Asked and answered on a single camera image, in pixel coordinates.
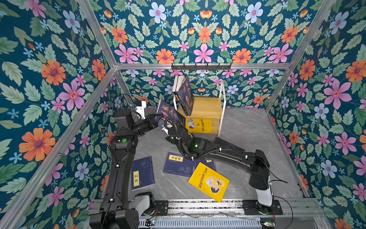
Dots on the navy book middle right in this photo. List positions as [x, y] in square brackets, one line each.
[208, 163]

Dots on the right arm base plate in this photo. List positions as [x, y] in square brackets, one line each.
[252, 207]

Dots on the black wall hook rail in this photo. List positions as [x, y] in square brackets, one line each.
[194, 67]

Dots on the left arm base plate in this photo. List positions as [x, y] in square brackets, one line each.
[158, 208]

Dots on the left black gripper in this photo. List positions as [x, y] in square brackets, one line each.
[149, 122]

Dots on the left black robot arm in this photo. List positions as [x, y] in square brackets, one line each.
[116, 211]

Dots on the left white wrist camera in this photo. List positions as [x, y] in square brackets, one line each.
[140, 108]

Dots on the yellow book on shelf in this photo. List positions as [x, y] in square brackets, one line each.
[202, 126]

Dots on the dark wolf cover book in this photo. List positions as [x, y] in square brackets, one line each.
[226, 144]

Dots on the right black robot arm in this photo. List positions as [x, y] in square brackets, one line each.
[196, 148]

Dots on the navy book lower left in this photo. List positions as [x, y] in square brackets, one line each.
[178, 165]

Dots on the black book gold title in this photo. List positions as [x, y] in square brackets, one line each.
[177, 84]

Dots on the navy book far left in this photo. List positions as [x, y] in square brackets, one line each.
[142, 173]

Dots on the white wooden book shelf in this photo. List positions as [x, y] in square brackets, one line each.
[207, 107]

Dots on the purple old man book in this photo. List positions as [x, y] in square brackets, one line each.
[185, 96]
[166, 110]

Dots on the aluminium front rail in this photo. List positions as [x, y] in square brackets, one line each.
[298, 213]

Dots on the navy book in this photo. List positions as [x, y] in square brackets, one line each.
[142, 173]
[208, 163]
[178, 165]

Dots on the yellow book on floor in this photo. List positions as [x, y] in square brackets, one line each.
[209, 182]

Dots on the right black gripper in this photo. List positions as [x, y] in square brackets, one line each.
[168, 126]

